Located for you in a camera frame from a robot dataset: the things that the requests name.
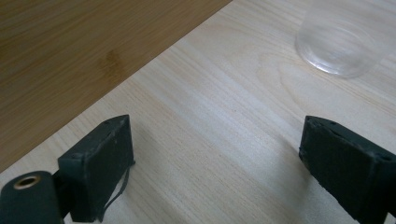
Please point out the clear plastic cup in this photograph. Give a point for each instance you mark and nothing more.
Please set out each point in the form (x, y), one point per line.
(336, 46)

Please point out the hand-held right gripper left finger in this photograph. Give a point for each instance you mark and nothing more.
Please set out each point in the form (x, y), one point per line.
(96, 168)

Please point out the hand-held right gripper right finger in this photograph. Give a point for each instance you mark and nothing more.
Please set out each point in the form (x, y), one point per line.
(345, 168)

